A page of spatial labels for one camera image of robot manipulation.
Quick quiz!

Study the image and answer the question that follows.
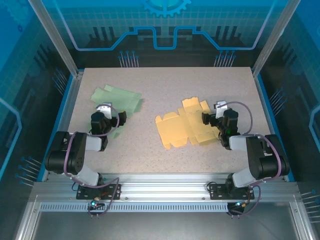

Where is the right aluminium frame post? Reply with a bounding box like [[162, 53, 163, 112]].
[[251, 0, 302, 77]]

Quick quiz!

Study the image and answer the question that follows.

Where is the left aluminium side rail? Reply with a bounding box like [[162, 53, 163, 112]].
[[41, 71, 85, 182]]

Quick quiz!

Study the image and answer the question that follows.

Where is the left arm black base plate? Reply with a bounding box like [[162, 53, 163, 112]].
[[76, 183, 123, 200]]

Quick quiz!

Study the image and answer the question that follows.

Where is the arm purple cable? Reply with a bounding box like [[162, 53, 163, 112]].
[[217, 101, 282, 218], [63, 104, 121, 218]]

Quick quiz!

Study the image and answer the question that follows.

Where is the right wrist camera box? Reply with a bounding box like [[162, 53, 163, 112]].
[[215, 100, 229, 119]]

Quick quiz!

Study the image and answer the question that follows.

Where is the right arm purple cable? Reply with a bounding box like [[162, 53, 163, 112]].
[[217, 101, 282, 218]]

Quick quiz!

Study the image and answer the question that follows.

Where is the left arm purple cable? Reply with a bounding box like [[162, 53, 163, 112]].
[[63, 104, 121, 218]]

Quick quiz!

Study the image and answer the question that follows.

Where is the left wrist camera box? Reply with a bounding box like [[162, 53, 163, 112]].
[[96, 101, 113, 120]]

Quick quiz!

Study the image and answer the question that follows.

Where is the slotted grey cable duct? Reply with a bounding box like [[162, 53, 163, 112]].
[[39, 202, 230, 213]]

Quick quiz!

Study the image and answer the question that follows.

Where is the yellow paper box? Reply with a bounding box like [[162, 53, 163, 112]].
[[154, 98, 221, 150]]

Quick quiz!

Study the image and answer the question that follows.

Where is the green paper box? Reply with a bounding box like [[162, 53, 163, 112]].
[[86, 84, 145, 140]]

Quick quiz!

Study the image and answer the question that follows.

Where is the left arm thin black wire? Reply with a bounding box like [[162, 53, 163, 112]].
[[71, 177, 81, 193]]

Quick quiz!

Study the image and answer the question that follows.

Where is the left blue side panel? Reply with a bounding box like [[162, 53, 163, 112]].
[[37, 74, 76, 182]]

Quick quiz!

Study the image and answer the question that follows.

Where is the steel bottom tray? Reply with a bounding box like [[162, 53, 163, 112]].
[[14, 199, 316, 240]]

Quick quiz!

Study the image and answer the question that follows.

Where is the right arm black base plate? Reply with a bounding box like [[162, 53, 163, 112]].
[[209, 183, 256, 200]]

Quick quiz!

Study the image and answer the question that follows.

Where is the left aluminium frame post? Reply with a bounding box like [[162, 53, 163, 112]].
[[28, 0, 85, 77]]

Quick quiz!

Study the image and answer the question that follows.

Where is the blue side panel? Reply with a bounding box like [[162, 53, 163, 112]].
[[37, 74, 76, 182], [254, 74, 295, 182]]

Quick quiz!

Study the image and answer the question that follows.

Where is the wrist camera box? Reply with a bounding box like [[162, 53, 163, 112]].
[[96, 101, 113, 120], [215, 100, 229, 119]]

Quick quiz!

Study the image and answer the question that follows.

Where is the aluminium frame post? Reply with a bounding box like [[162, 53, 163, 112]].
[[28, 0, 85, 77], [251, 0, 302, 77]]

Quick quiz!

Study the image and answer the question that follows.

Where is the aluminium mounting beam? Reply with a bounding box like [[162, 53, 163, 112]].
[[29, 173, 300, 202]]

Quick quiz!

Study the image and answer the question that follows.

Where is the right blue side panel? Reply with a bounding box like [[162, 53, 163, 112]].
[[254, 74, 295, 182]]

